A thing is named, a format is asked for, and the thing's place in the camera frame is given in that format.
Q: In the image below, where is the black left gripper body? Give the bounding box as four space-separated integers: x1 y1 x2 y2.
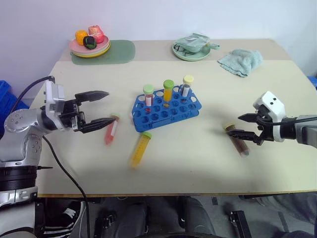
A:
59 98 87 132

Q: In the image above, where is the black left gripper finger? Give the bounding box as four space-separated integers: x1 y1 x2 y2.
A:
75 91 110 105
78 117 117 134

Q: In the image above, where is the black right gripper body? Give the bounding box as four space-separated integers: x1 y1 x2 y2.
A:
256 109 274 146

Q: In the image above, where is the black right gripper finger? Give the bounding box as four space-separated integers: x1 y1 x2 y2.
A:
237 113 260 122
226 129 264 146

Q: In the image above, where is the yellow-capped brown liquid tube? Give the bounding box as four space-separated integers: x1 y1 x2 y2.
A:
224 123 250 157

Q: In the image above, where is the green-capped red liquid tube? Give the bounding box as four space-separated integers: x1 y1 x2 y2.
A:
103 113 121 147
143 84 155 113

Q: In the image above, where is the green-capped orange liquid tube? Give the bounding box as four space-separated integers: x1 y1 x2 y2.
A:
162 79 175 109
128 131 153 169

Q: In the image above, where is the blue test tube rack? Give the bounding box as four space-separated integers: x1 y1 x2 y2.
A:
130 85 203 133

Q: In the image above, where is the yellow-capped tube with white label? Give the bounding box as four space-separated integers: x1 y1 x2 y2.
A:
181 75 195 101

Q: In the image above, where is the yellow plate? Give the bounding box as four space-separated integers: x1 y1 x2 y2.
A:
71 44 111 59

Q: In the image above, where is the stack of pastel plates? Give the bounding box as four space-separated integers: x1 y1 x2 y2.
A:
70 41 111 57

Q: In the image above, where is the green placemat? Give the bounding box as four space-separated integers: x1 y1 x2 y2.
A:
71 39 136 66

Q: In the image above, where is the pink plate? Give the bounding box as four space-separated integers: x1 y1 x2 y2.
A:
69 34 109 54

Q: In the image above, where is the black and green toy fruit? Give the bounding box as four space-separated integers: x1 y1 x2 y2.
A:
83 36 97 50

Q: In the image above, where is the teal towel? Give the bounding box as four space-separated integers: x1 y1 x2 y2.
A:
217 49 264 78

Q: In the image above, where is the orange toy fruit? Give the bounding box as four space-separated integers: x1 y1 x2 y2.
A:
75 30 89 46

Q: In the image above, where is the red toy apple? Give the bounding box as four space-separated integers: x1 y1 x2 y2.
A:
88 24 105 44

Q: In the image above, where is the blue plastic crate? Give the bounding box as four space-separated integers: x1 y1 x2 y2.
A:
0 79 31 111

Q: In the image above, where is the mint green plate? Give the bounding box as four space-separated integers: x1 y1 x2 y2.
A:
171 39 211 61

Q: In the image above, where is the dark rounded shape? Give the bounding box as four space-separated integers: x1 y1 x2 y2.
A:
177 195 211 238

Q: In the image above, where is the black striped trouser leg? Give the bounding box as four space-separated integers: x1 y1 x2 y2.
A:
42 220 75 236

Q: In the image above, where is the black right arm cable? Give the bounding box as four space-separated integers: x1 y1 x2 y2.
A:
257 115 317 125

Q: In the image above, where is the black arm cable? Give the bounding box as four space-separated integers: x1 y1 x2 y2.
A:
257 115 317 125
11 75 91 238

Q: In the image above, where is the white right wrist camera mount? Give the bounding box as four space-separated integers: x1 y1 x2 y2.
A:
252 91 287 143

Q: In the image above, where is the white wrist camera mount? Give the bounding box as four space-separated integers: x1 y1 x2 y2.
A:
43 80 66 117
252 91 287 143

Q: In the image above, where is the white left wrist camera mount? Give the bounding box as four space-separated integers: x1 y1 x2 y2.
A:
43 80 66 117

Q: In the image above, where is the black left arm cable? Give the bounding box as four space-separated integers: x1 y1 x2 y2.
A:
11 75 91 238

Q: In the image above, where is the black metal frame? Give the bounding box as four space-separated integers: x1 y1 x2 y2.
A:
229 210 253 238

